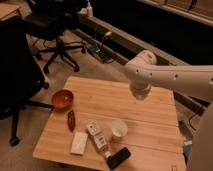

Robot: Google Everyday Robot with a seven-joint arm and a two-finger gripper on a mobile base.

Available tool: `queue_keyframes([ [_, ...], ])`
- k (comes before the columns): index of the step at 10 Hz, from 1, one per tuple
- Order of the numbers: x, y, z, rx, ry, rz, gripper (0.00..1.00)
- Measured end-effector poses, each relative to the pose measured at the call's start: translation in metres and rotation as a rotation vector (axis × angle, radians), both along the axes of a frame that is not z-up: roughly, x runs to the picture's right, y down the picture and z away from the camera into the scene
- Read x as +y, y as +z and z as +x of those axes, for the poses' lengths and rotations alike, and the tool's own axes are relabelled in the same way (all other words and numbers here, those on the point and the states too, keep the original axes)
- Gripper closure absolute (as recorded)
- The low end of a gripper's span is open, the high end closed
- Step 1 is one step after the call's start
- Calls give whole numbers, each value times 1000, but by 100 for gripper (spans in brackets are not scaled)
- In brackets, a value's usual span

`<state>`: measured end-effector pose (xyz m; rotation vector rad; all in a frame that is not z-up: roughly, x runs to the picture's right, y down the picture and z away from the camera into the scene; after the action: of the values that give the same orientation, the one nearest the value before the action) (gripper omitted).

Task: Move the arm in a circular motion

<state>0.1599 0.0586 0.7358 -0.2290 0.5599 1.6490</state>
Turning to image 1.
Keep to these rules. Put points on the black office chair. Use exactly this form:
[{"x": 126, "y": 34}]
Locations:
[
  {"x": 48, "y": 20},
  {"x": 20, "y": 76}
]

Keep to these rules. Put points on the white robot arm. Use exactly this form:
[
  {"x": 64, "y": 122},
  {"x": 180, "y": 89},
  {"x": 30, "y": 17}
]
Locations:
[{"x": 192, "y": 80}]

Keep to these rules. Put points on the power strip with cables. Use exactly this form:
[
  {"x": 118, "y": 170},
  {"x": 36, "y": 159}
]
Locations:
[{"x": 97, "y": 50}]

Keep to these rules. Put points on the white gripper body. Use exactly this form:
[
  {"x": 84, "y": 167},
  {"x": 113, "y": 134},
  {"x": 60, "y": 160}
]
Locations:
[{"x": 140, "y": 90}]

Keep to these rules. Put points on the white spray bottle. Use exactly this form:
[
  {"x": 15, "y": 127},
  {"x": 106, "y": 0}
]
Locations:
[{"x": 89, "y": 9}]

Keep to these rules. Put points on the red oblong object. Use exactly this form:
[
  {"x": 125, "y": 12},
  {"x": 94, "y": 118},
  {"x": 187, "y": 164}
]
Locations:
[{"x": 71, "y": 120}]

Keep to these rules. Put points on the white paper cup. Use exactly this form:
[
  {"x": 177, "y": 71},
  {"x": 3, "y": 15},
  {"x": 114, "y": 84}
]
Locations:
[{"x": 119, "y": 129}]

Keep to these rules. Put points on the white rectangular box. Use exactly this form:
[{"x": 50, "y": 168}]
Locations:
[{"x": 79, "y": 143}]

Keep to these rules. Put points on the black phone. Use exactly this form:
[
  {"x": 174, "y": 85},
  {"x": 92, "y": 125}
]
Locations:
[{"x": 115, "y": 160}]

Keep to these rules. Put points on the black office chair back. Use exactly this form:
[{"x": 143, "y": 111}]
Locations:
[{"x": 48, "y": 20}]

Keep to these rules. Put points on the red bowl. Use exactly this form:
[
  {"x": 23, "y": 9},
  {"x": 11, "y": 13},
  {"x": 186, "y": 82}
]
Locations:
[{"x": 62, "y": 99}]

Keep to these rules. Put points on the black office chair left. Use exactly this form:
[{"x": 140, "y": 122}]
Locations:
[{"x": 20, "y": 76}]

